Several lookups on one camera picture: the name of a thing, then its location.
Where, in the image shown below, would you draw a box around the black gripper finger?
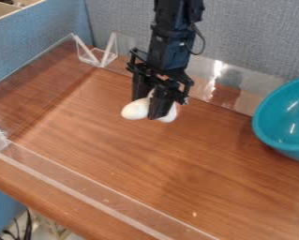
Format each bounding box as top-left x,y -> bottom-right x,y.
130,75 -> 153,100
148,85 -> 177,120

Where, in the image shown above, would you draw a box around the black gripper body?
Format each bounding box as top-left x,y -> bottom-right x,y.
126,48 -> 193,105

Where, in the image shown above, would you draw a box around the white plush mushroom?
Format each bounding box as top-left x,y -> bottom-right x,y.
121,91 -> 180,123

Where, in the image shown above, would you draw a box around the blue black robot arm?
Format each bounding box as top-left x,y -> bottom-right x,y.
121,0 -> 205,123

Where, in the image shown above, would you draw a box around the blue plastic bowl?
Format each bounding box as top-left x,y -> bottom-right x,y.
251,78 -> 299,161

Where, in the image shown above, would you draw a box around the clear acrylic back barrier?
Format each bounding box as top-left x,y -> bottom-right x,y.
100,32 -> 289,116

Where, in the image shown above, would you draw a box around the clear acrylic barrier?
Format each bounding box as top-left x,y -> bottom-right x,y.
100,32 -> 289,116
0,142 -> 218,240
0,33 -> 77,148

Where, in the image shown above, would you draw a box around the clear acrylic left barrier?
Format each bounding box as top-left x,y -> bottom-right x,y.
0,33 -> 77,148

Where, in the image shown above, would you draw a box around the blue partition with wooden top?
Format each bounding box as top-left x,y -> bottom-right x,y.
0,0 -> 92,81

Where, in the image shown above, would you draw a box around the clear acrylic front barrier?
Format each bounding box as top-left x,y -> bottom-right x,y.
0,142 -> 218,240

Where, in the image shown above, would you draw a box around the clear acrylic corner bracket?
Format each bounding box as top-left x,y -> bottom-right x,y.
72,33 -> 118,68

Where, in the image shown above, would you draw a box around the black cables under table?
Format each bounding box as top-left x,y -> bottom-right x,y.
0,208 -> 34,240

